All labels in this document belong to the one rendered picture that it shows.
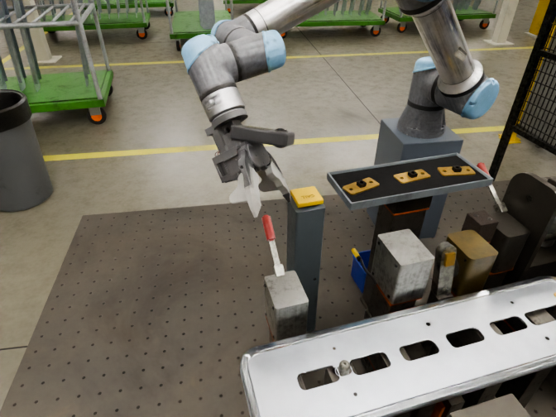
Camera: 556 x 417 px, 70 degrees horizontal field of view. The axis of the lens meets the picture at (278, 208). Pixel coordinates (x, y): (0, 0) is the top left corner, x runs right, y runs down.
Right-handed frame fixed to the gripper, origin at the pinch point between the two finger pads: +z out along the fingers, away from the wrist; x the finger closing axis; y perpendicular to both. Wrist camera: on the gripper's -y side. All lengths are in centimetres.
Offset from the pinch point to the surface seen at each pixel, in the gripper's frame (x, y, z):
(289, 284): -2.0, 5.5, 15.2
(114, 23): -470, 392, -376
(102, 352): -1, 68, 18
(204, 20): -490, 245, -299
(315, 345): 2.4, 2.9, 27.0
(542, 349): -15, -33, 44
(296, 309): 1.4, 4.3, 19.6
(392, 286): -12.6, -11.0, 24.5
